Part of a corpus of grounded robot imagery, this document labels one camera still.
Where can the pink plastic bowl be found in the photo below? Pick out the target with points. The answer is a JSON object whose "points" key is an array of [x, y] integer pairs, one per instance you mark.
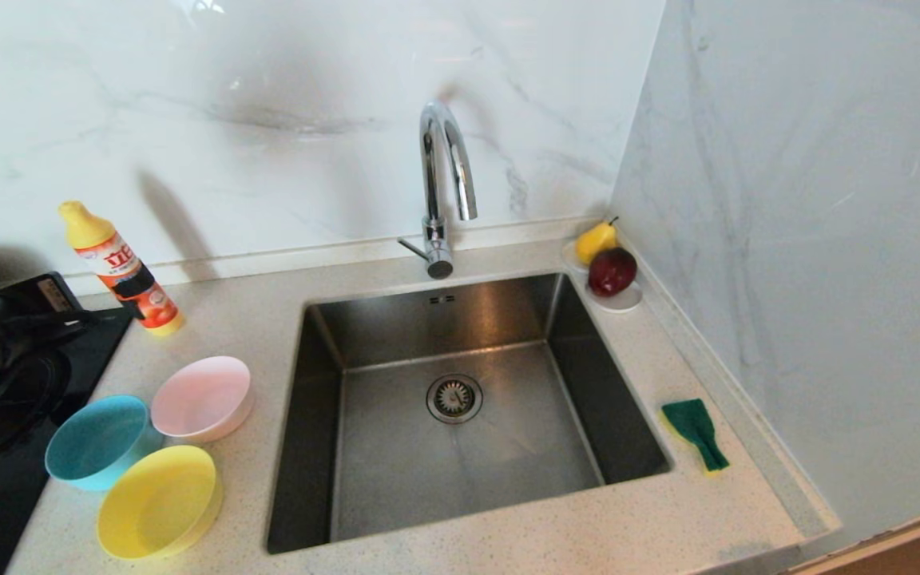
{"points": [[200, 399]]}

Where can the blue plastic bowl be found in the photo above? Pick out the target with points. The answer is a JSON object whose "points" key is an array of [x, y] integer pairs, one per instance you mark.
{"points": [[97, 443]]}

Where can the chrome gooseneck faucet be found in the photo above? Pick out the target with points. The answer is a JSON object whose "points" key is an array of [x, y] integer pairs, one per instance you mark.
{"points": [[430, 184]]}

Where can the orange dish soap bottle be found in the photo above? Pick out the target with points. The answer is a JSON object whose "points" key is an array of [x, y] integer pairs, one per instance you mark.
{"points": [[109, 255]]}

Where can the yellow plastic bowl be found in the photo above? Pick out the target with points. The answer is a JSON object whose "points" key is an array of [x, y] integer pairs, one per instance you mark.
{"points": [[156, 503]]}

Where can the stainless steel sink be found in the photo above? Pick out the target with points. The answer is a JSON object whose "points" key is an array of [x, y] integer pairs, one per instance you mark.
{"points": [[396, 463]]}

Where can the metal sink drain strainer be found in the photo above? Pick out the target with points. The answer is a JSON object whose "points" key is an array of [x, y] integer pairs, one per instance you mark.
{"points": [[454, 398]]}

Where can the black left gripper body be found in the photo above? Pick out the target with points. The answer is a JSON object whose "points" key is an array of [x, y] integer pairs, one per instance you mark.
{"points": [[37, 299]]}

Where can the small white dish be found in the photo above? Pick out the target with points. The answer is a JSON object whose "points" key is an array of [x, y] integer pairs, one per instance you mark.
{"points": [[624, 302]]}

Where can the red apple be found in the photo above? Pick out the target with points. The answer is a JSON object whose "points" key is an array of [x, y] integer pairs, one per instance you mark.
{"points": [[612, 271]]}

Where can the yellow pear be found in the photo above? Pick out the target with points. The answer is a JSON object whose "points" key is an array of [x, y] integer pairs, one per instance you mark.
{"points": [[594, 242]]}

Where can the green and yellow sponge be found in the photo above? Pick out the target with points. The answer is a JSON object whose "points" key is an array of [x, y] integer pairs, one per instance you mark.
{"points": [[691, 423]]}

